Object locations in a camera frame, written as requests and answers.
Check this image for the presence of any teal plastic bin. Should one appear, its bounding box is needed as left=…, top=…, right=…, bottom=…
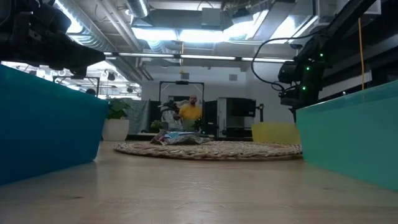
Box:
left=295, top=80, right=398, bottom=193

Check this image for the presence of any silver ventilation duct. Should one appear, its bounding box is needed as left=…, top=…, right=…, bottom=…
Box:
left=125, top=0, right=150, bottom=19

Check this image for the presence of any black metal frame stand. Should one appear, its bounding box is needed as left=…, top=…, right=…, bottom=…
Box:
left=159, top=80, right=205, bottom=131

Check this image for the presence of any blue plastic bin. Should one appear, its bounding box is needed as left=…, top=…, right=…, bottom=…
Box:
left=0, top=63, right=109, bottom=187

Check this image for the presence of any yellow plastic bin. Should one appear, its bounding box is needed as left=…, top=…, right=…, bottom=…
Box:
left=251, top=121, right=302, bottom=146

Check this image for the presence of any yellow hanging cable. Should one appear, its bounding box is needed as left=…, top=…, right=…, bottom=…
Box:
left=356, top=17, right=366, bottom=91

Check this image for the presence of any grey cover sheet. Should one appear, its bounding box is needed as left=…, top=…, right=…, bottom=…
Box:
left=129, top=99, right=150, bottom=134

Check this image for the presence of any long blue red granola bar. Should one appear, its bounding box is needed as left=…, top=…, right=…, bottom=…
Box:
left=167, top=131, right=213, bottom=146

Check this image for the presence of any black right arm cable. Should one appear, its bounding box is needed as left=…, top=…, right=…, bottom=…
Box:
left=251, top=29, right=322, bottom=91

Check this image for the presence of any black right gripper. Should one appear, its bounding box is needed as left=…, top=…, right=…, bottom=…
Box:
left=279, top=88, right=322, bottom=123

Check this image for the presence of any small green plant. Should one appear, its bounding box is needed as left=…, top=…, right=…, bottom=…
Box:
left=150, top=119, right=164, bottom=133
left=192, top=118, right=206, bottom=131

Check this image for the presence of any green plant white pot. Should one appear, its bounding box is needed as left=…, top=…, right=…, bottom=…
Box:
left=101, top=98, right=132, bottom=142

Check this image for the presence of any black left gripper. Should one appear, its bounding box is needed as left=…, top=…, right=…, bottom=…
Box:
left=0, top=0, right=106, bottom=80

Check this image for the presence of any round woven straw mat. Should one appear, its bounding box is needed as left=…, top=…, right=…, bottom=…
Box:
left=113, top=140, right=303, bottom=162

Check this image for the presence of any black equipment cabinet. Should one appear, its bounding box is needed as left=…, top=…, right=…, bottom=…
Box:
left=203, top=96, right=257, bottom=138

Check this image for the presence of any long ceiling light bar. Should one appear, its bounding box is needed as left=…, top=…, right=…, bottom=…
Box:
left=103, top=51, right=301, bottom=65

